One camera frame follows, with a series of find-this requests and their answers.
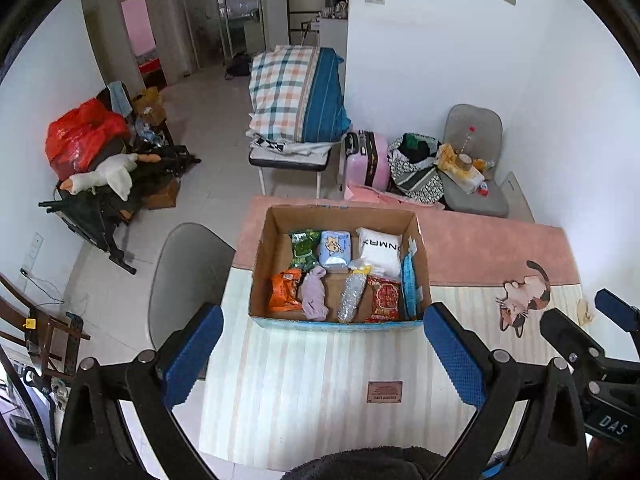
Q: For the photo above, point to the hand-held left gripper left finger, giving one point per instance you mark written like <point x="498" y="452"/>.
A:
<point x="195" y="355"/>

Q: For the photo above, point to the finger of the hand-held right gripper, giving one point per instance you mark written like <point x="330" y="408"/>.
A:
<point x="617" y="310"/>
<point x="567" y="332"/>

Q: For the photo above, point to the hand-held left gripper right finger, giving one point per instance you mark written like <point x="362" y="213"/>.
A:
<point x="452" y="355"/>

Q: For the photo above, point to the blue and white packet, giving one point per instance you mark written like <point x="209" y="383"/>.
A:
<point x="411" y="285"/>

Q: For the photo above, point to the red snack packet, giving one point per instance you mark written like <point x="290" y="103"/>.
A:
<point x="384" y="300"/>

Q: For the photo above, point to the orange snack packet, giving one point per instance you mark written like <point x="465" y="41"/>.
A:
<point x="285" y="290"/>

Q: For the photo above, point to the silver foil packet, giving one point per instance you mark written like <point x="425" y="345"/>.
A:
<point x="351" y="297"/>

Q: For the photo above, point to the white packet with black print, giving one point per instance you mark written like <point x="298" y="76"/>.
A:
<point x="380" y="255"/>

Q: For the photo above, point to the cardboard box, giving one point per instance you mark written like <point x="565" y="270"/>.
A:
<point x="272" y="250"/>

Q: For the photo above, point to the lilac cloth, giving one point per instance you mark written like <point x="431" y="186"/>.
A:
<point x="314" y="295"/>

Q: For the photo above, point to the green snack packet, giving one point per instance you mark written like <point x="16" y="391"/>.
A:
<point x="305" y="250"/>

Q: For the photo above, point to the light blue tissue pack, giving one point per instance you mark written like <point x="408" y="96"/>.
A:
<point x="335" y="250"/>

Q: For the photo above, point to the white plastic chair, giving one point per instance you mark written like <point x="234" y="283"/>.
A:
<point x="185" y="270"/>

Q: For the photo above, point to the striped pink cat-print mat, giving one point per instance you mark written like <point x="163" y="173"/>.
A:
<point x="300" y="400"/>

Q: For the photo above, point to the white board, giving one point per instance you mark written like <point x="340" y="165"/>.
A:
<point x="517" y="200"/>

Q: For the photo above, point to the person's dark fleece garment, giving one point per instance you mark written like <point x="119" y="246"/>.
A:
<point x="360" y="467"/>

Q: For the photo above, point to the dark wooden chair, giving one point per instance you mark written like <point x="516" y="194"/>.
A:
<point x="50" y="330"/>

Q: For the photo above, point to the grey padded chair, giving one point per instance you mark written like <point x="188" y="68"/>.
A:
<point x="475" y="200"/>

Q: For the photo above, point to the small brown carton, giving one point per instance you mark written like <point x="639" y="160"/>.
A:
<point x="162" y="195"/>

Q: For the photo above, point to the black folding rack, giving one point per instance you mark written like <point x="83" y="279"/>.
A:
<point x="100" y="220"/>

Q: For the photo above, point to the small red box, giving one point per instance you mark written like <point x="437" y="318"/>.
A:
<point x="483" y="189"/>

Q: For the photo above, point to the white tissue pack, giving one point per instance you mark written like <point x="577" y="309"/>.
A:
<point x="467" y="177"/>

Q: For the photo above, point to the black and white patterned bag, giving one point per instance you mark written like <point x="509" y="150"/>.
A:
<point x="415" y="180"/>

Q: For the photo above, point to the pink cloth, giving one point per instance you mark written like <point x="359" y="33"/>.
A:
<point x="370" y="194"/>

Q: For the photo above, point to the yellow packet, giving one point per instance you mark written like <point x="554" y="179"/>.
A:
<point x="482" y="164"/>

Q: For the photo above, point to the brown tape roll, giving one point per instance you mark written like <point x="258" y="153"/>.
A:
<point x="463" y="160"/>

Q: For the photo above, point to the yellow plastic bag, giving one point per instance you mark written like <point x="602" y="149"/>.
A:
<point x="445" y="157"/>

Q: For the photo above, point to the white goose plush toy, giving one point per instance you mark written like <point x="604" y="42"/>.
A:
<point x="112" y="172"/>

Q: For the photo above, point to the pink suitcase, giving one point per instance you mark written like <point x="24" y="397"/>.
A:
<point x="377" y="160"/>

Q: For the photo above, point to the clear plastic bottle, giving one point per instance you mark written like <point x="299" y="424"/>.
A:
<point x="467" y="142"/>

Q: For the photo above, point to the green cloth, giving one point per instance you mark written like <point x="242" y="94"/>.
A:
<point x="417" y="139"/>

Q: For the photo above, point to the white padded bench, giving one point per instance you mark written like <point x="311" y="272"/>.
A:
<point x="290" y="157"/>

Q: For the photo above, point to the red plastic bag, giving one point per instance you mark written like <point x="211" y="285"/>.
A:
<point x="80" y="135"/>

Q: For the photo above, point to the yellow shopping bag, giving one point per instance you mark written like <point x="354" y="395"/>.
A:
<point x="149" y="105"/>

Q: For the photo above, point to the light blue cloth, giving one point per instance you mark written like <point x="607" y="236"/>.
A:
<point x="119" y="95"/>

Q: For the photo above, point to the plaid and blue folded quilt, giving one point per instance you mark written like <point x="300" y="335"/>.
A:
<point x="280" y="90"/>

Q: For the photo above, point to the black floor bag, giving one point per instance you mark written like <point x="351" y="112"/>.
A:
<point x="239" y="66"/>

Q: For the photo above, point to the glass sliding door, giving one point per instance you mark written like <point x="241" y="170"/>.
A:
<point x="210" y="20"/>

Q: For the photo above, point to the white cabinet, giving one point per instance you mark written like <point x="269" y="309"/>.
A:
<point x="334" y="35"/>

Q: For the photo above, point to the white wall socket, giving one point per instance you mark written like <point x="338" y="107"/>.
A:
<point x="31" y="252"/>

